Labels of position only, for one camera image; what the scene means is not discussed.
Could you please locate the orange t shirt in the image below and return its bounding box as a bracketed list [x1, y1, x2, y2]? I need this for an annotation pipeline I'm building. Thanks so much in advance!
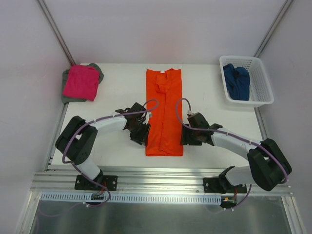
[145, 69, 184, 156]

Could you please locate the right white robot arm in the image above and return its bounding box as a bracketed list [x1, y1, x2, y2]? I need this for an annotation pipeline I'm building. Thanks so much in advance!
[181, 111, 292, 194]

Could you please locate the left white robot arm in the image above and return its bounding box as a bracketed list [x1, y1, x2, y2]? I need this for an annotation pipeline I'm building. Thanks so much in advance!
[55, 102, 151, 189]

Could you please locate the blue t shirt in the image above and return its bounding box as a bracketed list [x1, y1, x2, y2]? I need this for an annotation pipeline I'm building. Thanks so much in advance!
[223, 63, 251, 101]

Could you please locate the pink folded t shirt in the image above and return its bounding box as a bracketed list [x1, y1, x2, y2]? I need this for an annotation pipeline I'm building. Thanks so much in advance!
[62, 65, 100, 101]

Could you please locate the white plastic basket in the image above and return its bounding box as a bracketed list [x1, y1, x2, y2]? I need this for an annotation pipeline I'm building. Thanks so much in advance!
[219, 56, 274, 108]

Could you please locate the grey folded t shirt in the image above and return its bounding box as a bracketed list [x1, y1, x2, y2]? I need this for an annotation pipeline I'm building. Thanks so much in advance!
[61, 63, 104, 103]

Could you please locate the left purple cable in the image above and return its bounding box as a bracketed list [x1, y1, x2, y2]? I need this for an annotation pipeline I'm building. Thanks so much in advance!
[62, 98, 159, 188]

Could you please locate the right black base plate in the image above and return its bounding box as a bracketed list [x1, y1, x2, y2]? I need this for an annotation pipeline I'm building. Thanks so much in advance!
[203, 177, 247, 194]

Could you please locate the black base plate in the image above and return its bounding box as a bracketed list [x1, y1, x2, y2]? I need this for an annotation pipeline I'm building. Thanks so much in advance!
[74, 175, 118, 191]
[203, 177, 247, 194]

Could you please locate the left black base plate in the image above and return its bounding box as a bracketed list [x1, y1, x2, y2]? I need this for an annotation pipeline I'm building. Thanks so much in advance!
[74, 175, 118, 191]

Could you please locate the aluminium mounting rail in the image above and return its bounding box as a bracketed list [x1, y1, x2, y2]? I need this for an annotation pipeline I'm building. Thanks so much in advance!
[31, 165, 292, 195]

